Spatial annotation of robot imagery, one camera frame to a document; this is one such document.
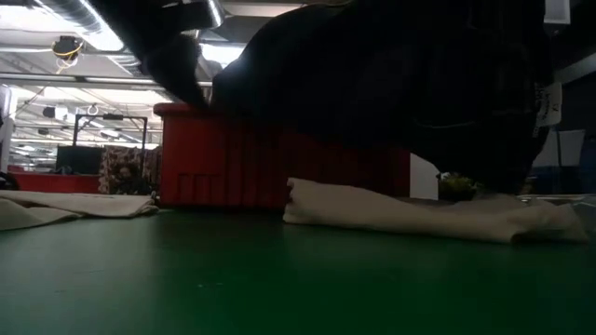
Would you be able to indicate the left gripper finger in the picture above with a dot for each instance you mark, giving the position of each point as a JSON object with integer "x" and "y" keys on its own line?
{"x": 179, "y": 70}

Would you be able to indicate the dark blue jeans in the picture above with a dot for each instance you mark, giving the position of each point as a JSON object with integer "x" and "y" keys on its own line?
{"x": 372, "y": 93}

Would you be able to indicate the khaki shorts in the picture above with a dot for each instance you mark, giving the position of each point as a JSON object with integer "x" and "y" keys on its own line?
{"x": 372, "y": 209}

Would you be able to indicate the red plastic laundry bin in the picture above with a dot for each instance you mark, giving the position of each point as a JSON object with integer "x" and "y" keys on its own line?
{"x": 223, "y": 158}

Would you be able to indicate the floral curtain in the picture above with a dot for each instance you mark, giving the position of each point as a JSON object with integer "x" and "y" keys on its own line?
{"x": 109, "y": 163}

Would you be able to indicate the black monitor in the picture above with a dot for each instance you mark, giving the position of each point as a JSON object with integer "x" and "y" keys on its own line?
{"x": 79, "y": 160}

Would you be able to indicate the white tote bag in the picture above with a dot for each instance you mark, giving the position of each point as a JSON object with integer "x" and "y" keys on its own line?
{"x": 70, "y": 205}

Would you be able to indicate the artificial succulent plant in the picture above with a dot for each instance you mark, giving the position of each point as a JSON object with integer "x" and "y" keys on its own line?
{"x": 456, "y": 188}

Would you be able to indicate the white board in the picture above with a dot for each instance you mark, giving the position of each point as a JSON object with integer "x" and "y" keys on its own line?
{"x": 563, "y": 149}

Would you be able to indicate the silver ventilation duct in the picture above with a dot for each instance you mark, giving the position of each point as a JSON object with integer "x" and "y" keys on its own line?
{"x": 93, "y": 23}

